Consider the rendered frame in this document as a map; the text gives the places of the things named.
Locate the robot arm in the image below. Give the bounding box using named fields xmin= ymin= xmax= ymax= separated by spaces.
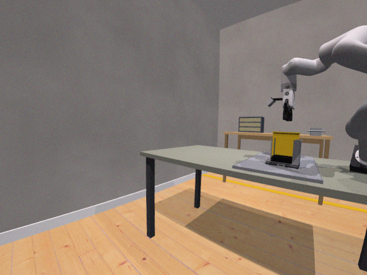
xmin=281 ymin=25 xmax=367 ymax=166

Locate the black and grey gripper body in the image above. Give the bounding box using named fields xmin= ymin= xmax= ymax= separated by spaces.
xmin=281 ymin=88 xmax=296 ymax=109

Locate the yellow open-top bin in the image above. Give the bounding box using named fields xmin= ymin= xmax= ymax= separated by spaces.
xmin=272 ymin=132 xmax=300 ymax=156

